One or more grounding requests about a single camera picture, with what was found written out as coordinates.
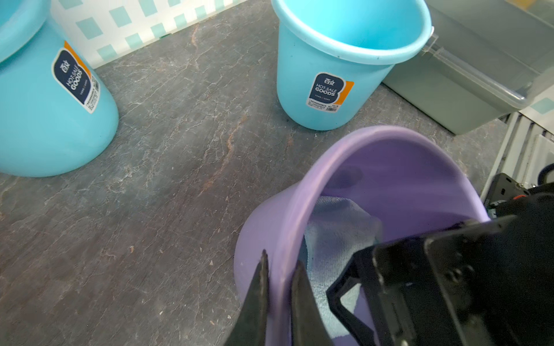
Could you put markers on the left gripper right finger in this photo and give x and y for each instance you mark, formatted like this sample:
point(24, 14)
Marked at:
point(307, 327)

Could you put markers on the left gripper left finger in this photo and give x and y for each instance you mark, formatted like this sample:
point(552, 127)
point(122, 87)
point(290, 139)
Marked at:
point(250, 327)

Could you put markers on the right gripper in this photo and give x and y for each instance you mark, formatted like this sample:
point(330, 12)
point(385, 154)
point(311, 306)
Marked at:
point(421, 290)

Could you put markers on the light green cloth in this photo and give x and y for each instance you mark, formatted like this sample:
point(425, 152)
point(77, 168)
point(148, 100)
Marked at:
point(336, 229)

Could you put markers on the purple bucket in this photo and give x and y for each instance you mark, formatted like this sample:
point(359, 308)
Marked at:
point(396, 175)

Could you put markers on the teal bucket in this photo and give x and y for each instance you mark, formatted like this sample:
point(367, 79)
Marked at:
point(56, 114)
point(332, 55)

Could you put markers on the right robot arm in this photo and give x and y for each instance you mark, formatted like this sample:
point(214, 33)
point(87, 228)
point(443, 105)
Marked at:
point(518, 265)

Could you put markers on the clear plastic storage box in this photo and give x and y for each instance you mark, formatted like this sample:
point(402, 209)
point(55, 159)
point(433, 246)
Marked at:
point(485, 59)

